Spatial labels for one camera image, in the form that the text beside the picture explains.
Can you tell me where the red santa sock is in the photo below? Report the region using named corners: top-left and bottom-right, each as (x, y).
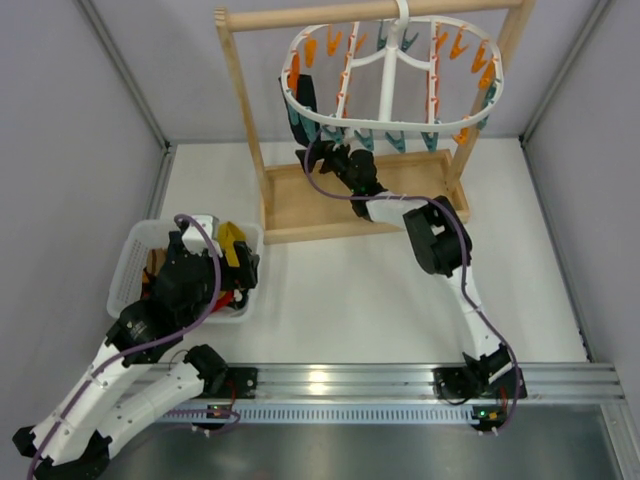
top-left (211, 290), bottom-right (241, 312)

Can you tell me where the dark navy sock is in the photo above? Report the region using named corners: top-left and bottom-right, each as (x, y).
top-left (277, 73), bottom-right (321, 151)

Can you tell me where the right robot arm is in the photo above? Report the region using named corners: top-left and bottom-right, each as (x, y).
top-left (297, 140), bottom-right (526, 405)

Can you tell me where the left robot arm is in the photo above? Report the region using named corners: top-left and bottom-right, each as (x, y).
top-left (13, 224), bottom-right (260, 479)

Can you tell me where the wooden hanger rack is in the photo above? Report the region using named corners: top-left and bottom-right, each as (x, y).
top-left (214, 1), bottom-right (535, 244)

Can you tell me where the white round clip hanger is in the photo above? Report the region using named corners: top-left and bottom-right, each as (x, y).
top-left (278, 1), bottom-right (504, 148)

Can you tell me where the brown striped sock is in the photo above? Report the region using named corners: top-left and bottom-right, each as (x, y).
top-left (144, 248), bottom-right (167, 277)

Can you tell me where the white plastic laundry basket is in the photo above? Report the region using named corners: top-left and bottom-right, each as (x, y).
top-left (106, 219), bottom-right (264, 325)

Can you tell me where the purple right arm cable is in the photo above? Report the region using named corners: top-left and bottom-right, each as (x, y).
top-left (302, 139), bottom-right (521, 436)

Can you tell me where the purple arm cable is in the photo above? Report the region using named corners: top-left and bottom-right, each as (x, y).
top-left (24, 213), bottom-right (241, 479)
top-left (302, 139), bottom-right (521, 436)

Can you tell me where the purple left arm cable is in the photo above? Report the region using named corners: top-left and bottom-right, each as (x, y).
top-left (24, 213), bottom-right (241, 479)

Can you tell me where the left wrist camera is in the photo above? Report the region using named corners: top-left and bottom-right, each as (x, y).
top-left (174, 214), bottom-right (222, 255)

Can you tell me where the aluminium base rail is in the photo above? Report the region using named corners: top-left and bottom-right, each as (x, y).
top-left (82, 362), bottom-right (626, 426)

